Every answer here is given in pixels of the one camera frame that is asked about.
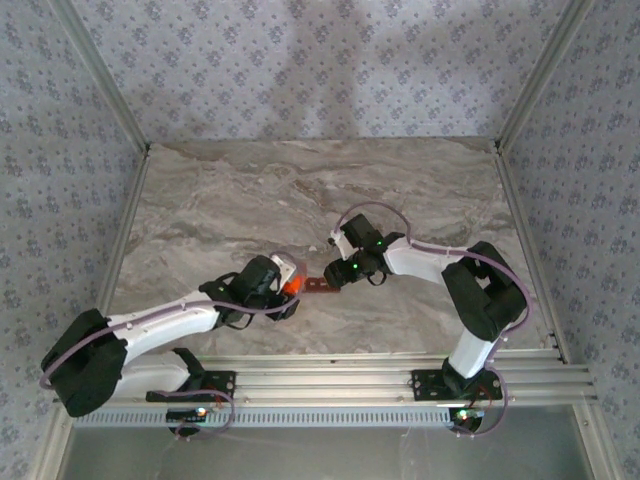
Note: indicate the orange pill bottle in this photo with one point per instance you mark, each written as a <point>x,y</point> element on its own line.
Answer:
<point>292,286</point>

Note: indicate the aluminium mounting rail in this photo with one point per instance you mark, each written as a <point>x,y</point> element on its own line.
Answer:
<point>320,385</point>

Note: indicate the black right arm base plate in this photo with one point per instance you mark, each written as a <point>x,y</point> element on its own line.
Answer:
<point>430,385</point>

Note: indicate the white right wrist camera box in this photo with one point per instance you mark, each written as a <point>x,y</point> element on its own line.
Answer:
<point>342,245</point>

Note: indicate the aluminium table side rail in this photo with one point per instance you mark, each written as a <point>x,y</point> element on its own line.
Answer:
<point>131,210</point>
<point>515,210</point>

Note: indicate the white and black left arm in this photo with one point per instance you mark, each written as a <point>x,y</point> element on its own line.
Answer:
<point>165,325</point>

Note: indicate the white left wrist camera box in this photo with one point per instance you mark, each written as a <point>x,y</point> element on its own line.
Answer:
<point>285,267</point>

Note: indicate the small controller board green light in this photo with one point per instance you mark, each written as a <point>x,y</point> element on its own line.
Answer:
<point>467,414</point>
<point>187,414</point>

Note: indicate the brown pill organizer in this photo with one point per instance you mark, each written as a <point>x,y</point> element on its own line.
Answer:
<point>320,286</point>

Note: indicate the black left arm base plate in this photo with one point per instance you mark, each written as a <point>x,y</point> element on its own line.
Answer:
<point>220,385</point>

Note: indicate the aluminium frame leg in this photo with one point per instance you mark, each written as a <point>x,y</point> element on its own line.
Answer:
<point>50,445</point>
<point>595,445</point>

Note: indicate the aluminium frame post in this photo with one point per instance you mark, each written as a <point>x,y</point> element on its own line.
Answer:
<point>542,75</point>
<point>100,75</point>

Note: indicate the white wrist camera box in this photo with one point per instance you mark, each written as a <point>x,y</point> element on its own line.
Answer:
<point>285,267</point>
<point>342,245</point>

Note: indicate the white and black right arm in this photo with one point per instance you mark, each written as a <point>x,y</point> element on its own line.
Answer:
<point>415,257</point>

